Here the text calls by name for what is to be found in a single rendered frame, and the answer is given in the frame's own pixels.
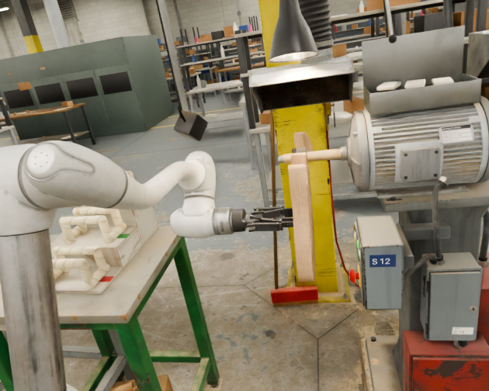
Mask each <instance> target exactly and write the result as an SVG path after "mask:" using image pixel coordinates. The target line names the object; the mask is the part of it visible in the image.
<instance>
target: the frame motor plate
mask: <svg viewBox="0 0 489 391"><path fill-rule="evenodd" d="M465 184H466V187H467V188H468V192H455V193H444V194H439V196H438V209H446V208H459V207H471V206H489V180H487V181H486V182H482V183H465ZM380 202H381V205H382V207H383V211H384V212H385V213H388V212H400V211H412V210H423V209H432V195H413V196H402V197H394V196H392V197H390V198H381V199H380Z"/></svg>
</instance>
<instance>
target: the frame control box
mask: <svg viewBox="0 0 489 391"><path fill-rule="evenodd" d="M355 223H356V232H355V245H356V253H357V251H359V261H358V255H357V268H358V273H359V287H360V290H361V295H362V303H363V306H365V308H366V310H402V309H403V307H404V280H405V279H407V278H408V277H409V276H410V275H411V274H412V273H413V272H415V271H416V270H417V269H418V268H419V267H421V266H422V265H423V264H424V263H425V262H426V261H428V260H429V261H430V263H431V265H438V263H437V260H436V258H437V257H436V255H435V254H433V253H431V254H427V255H425V256H424V257H422V258H421V259H419V260H418V261H417V262H416V263H414V267H413V268H409V269H408V270H407V271H406V272H405V273H404V245H403V243H402V240H401V237H400V235H399V233H398V231H397V228H396V226H395V223H394V220H393V218H392V216H369V217H358V218H356V221H355ZM358 239H359V241H360V250H359V249H358V248H357V240H358Z"/></svg>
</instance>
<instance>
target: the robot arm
mask: <svg viewBox="0 0 489 391"><path fill-rule="evenodd" d="M177 183H178V184H179V185H180V187H181V189H182V191H183V192H184V204H183V207H182V208H181V209H177V210H176V211H175V212H174V213H173V214H172V215H171V217H170V224H171V229H172V231H173V233H174V234H176V235H179V236H181V237H189V238H205V237H211V236H213V235H223V234H233V233H234V232H242V231H246V229H247V227H248V232H254V231H280V230H283V228H284V227H293V208H285V209H284V206H273V207H265V208H254V212H250V213H246V212H245V209H232V208H231V207H222V208H219V207H217V208H215V203H214V196H215V191H216V172H215V166H214V163H213V159H212V157H211V156H210V155H208V153H206V152H203V151H194V152H192V153H191V154H190V155H189V156H188V157H187V158H186V161H178V162H175V163H173V164H171V165H169V166H168V167H167V168H165V169H164V170H163V171H161V172H160V173H158V174H157V175H155V176H154V177H153V178H152V179H150V180H149V181H148V182H146V183H144V184H140V183H139V182H137V181H136V180H135V179H134V178H132V177H131V176H130V175H129V174H128V173H127V172H126V171H125V170H124V169H123V168H121V167H120V166H119V165H117V164H115V163H114V162H113V161H111V160H110V159H108V158H107V157H105V156H103V155H101V154H99V153H97V152H95V151H93V150H90V149H88V148H87V147H83V146H81V145H79V144H75V143H72V142H67V141H61V140H50V141H45V142H42V143H39V144H19V145H12V146H7V147H0V283H1V290H2V302H3V308H4V314H5V325H6V332H7V338H8V345H9V357H10V363H11V370H12V381H13V387H14V391H77V390H76V389H75V388H74V387H72V386H70V385H68V384H67V383H66V378H65V370H64V357H63V351H62V343H61V330H60V323H59V316H58V309H57V296H56V289H55V282H54V269H53V262H52V254H51V248H50V235H49V228H50V227H51V226H52V224H53V222H54V218H55V214H56V211H57V208H65V207H80V206H91V207H98V208H103V209H129V210H141V209H147V208H150V207H152V206H153V205H155V204H156V203H158V202H159V201H161V200H162V199H163V198H164V197H165V196H166V195H167V194H168V193H169V192H170V191H171V189H172V188H173V187H174V186H175V185H176V184H177ZM279 216H285V217H287V218H282V219H281V220H275V219H271V218H275V217H279Z"/></svg>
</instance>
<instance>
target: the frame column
mask: <svg viewBox="0 0 489 391"><path fill-rule="evenodd" d="M488 208H489V206H471V207H459V208H446V209H438V212H439V222H447V223H448V224H449V226H450V238H446V239H440V242H441V249H442V253H459V252H470V253H471V254H472V255H473V257H474V258H475V260H476V261H477V263H478V258H479V249H480V232H481V224H482V217H483V216H484V214H485V213H486V212H487V210H488ZM432 218H433V217H432V209H423V210H412V211H400V212H399V224H400V225H401V224H413V223H433V219H432ZM407 242H408V244H409V247H410V249H411V252H412V254H413V255H414V263H416V262H417V261H418V260H419V259H421V255H422V254H431V253H433V254H435V242H434V239H430V240H407ZM420 306H421V267H419V268H418V269H417V270H416V271H415V272H413V273H412V274H411V275H410V276H409V277H408V278H407V279H405V280H404V307H403V309H402V310H399V338H398V341H397V343H396V344H395V346H394V348H393V349H392V352H393V357H394V362H395V365H396V369H397V375H398V378H399V382H400V385H401V391H403V331H404V330H424V329H423V326H422V324H421V321H420Z"/></svg>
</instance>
